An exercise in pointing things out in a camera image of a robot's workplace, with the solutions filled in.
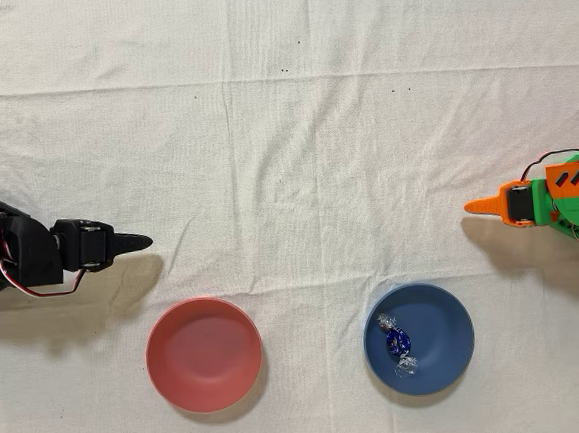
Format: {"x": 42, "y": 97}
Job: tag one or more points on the blue candy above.
{"x": 397, "y": 341}

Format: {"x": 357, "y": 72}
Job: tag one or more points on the white tablecloth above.
{"x": 284, "y": 151}

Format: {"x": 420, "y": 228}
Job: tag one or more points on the blue bowl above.
{"x": 440, "y": 345}

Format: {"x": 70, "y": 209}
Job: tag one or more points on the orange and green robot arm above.
{"x": 573, "y": 194}

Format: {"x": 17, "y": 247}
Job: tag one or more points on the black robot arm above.
{"x": 26, "y": 252}

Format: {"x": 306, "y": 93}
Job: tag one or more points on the red bowl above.
{"x": 204, "y": 354}

